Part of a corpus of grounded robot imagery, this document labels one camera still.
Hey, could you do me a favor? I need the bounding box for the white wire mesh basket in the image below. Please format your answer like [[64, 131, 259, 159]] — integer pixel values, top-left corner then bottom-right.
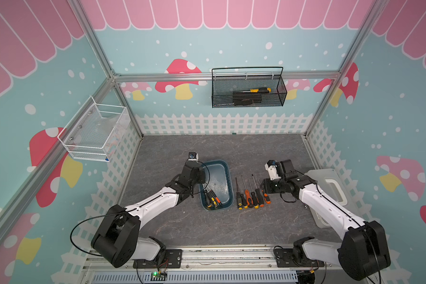
[[58, 97, 131, 162]]

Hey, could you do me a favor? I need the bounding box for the yellow black screwdriver in basket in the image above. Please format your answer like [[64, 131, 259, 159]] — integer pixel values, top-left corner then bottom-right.
[[233, 88, 272, 94]]

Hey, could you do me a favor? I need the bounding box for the black tool in basket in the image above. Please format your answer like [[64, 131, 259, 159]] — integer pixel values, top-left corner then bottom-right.
[[232, 93, 262, 106]]

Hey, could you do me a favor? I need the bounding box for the grey slotted cable duct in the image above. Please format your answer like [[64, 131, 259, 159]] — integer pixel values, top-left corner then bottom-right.
[[91, 270, 298, 284]]

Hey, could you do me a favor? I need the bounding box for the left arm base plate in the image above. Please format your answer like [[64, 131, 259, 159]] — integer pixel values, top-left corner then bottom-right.
[[133, 249, 183, 270]]

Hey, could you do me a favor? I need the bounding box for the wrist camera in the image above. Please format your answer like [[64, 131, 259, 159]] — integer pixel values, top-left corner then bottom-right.
[[188, 152, 198, 161], [265, 160, 280, 181]]

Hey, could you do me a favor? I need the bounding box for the white plastic toolbox with handle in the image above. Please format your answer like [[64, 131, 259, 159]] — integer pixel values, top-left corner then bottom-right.
[[302, 168, 359, 228]]

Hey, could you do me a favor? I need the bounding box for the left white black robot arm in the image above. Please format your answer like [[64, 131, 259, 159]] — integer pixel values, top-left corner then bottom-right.
[[70, 157, 211, 268]]

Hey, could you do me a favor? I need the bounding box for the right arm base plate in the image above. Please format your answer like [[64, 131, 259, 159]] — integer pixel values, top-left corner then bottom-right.
[[273, 246, 325, 270]]

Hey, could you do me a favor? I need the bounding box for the black red screwdriver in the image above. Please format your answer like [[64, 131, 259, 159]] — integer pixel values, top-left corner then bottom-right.
[[241, 176, 253, 208]]

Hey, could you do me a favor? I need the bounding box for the green lit circuit board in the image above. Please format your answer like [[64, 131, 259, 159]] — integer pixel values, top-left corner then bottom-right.
[[150, 272, 168, 281]]

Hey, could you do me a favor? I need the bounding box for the teal plastic storage box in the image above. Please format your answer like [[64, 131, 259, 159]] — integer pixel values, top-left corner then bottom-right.
[[200, 160, 234, 211]]

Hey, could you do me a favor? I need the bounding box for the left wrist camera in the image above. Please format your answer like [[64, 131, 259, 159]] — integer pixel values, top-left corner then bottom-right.
[[188, 152, 198, 161]]

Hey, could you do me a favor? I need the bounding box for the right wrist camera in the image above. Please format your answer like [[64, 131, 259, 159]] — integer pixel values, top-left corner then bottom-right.
[[265, 160, 280, 181]]

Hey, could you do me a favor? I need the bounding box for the black wire mesh basket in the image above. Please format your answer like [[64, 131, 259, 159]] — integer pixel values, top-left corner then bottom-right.
[[211, 66, 288, 108]]

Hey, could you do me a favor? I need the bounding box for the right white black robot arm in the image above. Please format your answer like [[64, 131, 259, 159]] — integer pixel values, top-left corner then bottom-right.
[[262, 160, 391, 281]]

